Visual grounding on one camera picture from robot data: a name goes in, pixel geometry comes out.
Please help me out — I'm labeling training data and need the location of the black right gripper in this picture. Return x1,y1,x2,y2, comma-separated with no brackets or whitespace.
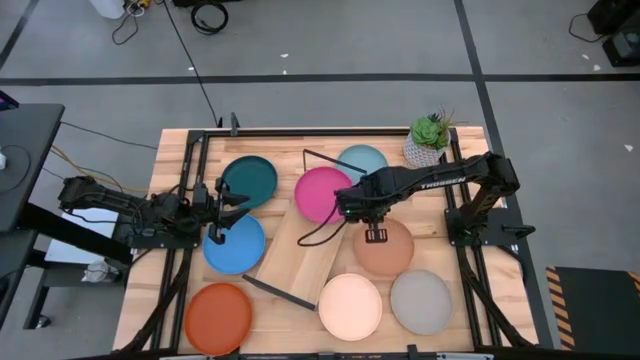
333,180,399,245

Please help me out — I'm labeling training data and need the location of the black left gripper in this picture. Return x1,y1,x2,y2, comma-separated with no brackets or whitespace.
192,177,251,246

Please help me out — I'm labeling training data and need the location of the terracotta brown plate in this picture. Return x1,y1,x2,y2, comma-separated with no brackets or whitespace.
352,217,415,277

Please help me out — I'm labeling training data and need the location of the dark teal plate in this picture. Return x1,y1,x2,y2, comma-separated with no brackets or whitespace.
220,155,279,210

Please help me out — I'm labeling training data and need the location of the magenta plate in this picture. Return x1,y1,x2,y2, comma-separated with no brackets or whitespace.
293,166,354,225

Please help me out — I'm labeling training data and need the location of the peach cream plate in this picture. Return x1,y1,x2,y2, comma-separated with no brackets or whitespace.
318,272,384,342

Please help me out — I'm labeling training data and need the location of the light blue plate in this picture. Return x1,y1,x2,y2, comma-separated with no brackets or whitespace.
335,144,390,185

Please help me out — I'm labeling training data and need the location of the grey plate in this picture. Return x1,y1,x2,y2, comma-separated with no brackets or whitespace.
390,269,454,336

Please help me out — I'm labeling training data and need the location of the succulent in white pot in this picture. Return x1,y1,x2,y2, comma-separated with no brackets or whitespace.
402,107,469,169

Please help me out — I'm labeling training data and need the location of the orange plate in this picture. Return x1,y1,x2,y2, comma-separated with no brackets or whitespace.
183,282,254,357

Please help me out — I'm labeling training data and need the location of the crumpled grey plastic bag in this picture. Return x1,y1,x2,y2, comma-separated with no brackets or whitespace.
82,258,121,284

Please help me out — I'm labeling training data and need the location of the white board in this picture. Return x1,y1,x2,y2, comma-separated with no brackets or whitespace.
44,207,121,265

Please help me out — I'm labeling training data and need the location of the black desk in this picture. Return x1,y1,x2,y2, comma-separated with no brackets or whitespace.
0,102,134,331

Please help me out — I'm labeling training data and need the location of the black hazard striped platform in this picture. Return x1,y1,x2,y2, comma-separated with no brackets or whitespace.
544,265,640,351

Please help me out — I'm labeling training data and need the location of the white container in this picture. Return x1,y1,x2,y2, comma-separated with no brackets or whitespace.
89,0,126,20

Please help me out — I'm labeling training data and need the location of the black equipment case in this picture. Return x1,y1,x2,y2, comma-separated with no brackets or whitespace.
587,0,640,69

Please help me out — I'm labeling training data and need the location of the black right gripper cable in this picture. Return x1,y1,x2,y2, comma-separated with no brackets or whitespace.
297,202,349,248

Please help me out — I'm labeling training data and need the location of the wooden shelf black metal frame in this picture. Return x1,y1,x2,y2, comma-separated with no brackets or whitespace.
242,148,369,312

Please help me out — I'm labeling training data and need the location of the black aluminium rig frame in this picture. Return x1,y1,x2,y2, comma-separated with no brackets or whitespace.
119,127,539,360

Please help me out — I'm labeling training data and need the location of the thin black desk cable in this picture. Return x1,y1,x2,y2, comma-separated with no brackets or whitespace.
59,121,159,151

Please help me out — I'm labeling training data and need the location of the long black floor cable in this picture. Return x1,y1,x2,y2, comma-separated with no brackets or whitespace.
162,0,222,128

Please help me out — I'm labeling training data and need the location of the yellow orange cable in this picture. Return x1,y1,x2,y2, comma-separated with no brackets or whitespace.
49,144,151,194

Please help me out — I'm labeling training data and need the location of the coiled black cable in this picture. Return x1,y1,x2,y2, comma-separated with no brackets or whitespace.
189,1,230,36

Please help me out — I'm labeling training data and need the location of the looped thin black cable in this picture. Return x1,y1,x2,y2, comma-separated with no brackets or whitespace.
110,3,142,46

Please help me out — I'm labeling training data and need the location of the black equipment cable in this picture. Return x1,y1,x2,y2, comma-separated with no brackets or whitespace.
568,12,607,44

